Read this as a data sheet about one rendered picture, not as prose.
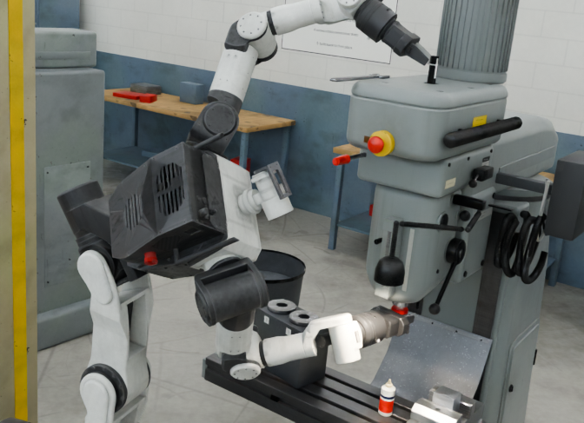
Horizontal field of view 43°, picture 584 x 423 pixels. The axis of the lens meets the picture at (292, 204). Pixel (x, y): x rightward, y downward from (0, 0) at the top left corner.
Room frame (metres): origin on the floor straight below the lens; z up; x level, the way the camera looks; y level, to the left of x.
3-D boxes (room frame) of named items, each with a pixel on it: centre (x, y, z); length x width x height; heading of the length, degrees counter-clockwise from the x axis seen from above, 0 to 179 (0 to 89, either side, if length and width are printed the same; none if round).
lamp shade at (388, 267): (1.69, -0.25, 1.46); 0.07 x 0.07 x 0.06
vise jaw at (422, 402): (1.77, -0.44, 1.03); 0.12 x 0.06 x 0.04; 56
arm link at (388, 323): (1.85, -0.26, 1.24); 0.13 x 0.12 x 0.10; 45
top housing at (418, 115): (1.93, -0.33, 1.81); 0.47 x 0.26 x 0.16; 146
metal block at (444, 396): (1.82, -0.47, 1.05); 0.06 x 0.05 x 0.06; 56
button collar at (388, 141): (1.72, -0.20, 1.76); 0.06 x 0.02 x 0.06; 56
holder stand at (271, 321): (2.12, -0.03, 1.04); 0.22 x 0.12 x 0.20; 44
